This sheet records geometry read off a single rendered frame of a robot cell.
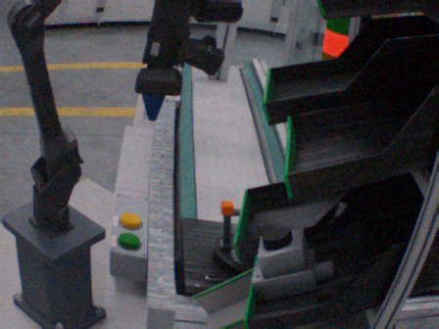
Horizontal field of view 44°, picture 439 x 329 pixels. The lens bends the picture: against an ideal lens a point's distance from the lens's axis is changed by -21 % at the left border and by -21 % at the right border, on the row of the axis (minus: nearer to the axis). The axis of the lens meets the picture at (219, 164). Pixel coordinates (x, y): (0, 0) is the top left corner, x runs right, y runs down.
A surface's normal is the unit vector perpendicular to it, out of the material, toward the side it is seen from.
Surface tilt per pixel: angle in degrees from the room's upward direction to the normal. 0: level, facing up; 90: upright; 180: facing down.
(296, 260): 90
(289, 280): 90
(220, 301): 90
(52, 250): 0
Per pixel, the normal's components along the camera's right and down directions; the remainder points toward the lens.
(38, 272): -0.53, 0.29
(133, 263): 0.05, 0.45
